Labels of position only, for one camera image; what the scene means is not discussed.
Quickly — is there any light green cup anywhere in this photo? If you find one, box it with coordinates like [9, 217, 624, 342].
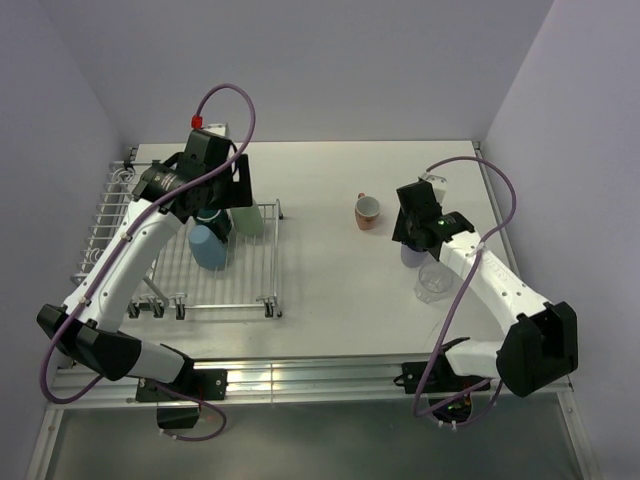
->
[230, 201, 264, 237]

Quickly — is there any lilac cup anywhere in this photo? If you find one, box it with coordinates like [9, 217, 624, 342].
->
[400, 244, 427, 268]

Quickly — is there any dark green mug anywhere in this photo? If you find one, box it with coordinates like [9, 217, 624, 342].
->
[195, 208, 233, 244]

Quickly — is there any clear glass tumbler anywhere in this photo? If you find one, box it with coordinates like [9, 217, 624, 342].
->
[414, 262, 453, 304]

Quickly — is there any blue cup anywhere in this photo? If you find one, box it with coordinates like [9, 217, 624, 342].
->
[188, 225, 227, 270]

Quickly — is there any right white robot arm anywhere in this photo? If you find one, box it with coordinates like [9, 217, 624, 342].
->
[393, 180, 579, 397]

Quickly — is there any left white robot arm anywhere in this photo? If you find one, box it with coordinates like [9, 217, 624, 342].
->
[36, 129, 252, 399]

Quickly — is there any pink mug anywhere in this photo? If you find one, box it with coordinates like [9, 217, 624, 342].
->
[354, 192, 380, 231]

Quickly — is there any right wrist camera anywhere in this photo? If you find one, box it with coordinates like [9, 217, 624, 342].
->
[419, 172, 448, 203]

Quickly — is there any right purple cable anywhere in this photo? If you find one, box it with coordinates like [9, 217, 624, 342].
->
[412, 155, 517, 426]

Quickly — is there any white wire dish rack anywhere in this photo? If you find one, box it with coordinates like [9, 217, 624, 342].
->
[69, 144, 284, 321]

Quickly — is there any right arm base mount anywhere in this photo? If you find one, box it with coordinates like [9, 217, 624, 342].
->
[399, 357, 494, 396]

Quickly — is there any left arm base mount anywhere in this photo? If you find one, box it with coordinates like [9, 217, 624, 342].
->
[135, 369, 227, 430]

